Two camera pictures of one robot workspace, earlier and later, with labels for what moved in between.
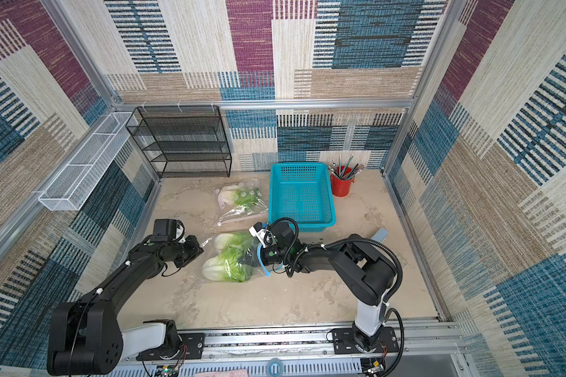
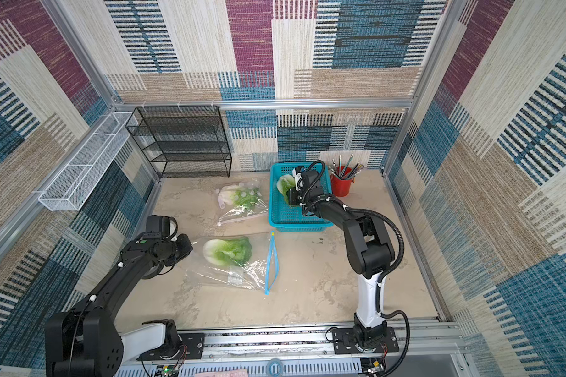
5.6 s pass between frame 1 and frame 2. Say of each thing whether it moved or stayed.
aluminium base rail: stayed
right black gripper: moved
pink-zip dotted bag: stayed
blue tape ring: stayed
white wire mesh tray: stayed
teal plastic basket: stayed
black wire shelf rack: stayed
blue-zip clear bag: moved
